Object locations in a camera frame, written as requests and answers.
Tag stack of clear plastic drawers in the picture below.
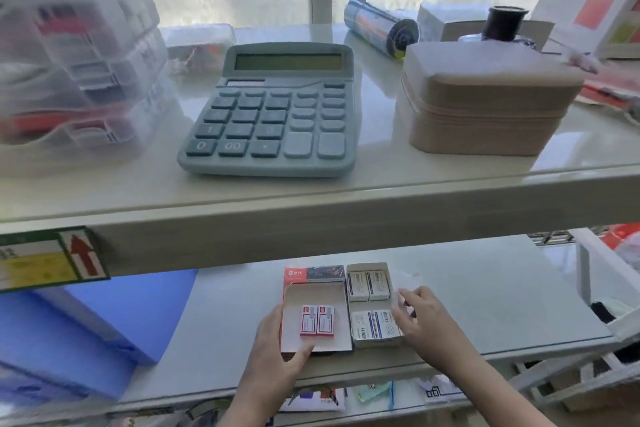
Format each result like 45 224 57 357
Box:
0 0 171 148

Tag small red-white staple box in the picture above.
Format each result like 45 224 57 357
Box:
299 305 319 338
316 305 336 338

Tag white printed packet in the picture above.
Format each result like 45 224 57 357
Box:
419 375 467 405

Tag black cloth item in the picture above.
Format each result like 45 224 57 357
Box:
591 298 623 326

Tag person's right hand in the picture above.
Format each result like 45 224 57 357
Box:
390 286 471 368

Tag person's left hand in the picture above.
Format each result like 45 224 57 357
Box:
250 302 327 393

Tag small clear plastic box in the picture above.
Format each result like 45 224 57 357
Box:
163 23 237 75

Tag blue folder box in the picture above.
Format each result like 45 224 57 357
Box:
0 269 199 401

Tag green paper item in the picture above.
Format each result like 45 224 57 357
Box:
354 381 397 403

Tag small white staple box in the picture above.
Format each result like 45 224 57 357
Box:
372 309 402 340
367 270 391 300
351 311 375 341
348 271 370 302

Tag person's left forearm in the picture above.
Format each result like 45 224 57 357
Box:
216 376 302 427

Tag red and black packet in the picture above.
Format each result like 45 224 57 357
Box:
278 386 347 413

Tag rolled clear film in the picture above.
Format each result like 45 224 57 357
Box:
343 0 421 60

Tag black-capped ink bottle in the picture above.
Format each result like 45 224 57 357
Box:
481 5 539 50

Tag orange plastic bag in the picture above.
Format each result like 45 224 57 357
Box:
597 223 640 270

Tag white metal shelf unit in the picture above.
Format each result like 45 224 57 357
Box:
0 24 640 427

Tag yellow shelf label red arrow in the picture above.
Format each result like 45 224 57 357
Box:
0 226 111 293

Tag grey-blue desk calculator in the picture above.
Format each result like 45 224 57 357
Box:
176 42 356 178

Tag person's right forearm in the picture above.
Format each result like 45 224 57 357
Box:
424 344 522 427

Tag red plastic packets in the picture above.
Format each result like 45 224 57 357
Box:
572 55 640 121

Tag beige zip case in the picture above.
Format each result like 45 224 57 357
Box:
394 41 585 157

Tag red-topped cardboard box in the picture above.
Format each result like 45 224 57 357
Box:
279 265 354 354

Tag white cardboard box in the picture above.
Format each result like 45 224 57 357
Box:
416 1 501 43
345 262 405 349

